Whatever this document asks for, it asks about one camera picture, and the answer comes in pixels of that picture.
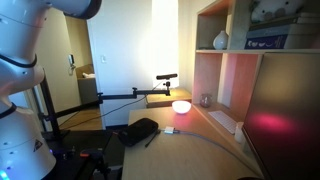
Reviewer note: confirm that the black zippered pouch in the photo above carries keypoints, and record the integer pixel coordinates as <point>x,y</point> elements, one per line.
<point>138,131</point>

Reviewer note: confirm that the wooden shelf unit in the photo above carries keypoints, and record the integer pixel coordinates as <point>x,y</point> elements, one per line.
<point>229,75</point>

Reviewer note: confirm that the white candle jar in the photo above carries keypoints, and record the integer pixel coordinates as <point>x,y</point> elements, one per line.
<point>238,136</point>

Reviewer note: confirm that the white keyboard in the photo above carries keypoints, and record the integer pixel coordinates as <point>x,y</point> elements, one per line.
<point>225,121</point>

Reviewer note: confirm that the white ceramic vase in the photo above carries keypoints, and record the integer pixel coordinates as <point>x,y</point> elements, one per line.
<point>221,40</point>

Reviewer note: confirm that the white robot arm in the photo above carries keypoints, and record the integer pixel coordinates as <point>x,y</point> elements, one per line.
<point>24,154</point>

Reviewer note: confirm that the white plush toy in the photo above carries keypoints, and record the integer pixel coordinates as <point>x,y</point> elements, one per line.
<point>265,10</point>

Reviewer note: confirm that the black pen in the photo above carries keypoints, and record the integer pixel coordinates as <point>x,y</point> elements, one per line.
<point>157,133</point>

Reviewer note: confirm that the black computer monitor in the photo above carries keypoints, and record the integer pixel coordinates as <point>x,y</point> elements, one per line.
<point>282,124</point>

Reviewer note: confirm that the glowing round lamp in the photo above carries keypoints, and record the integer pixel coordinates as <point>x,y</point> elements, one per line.
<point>181,107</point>

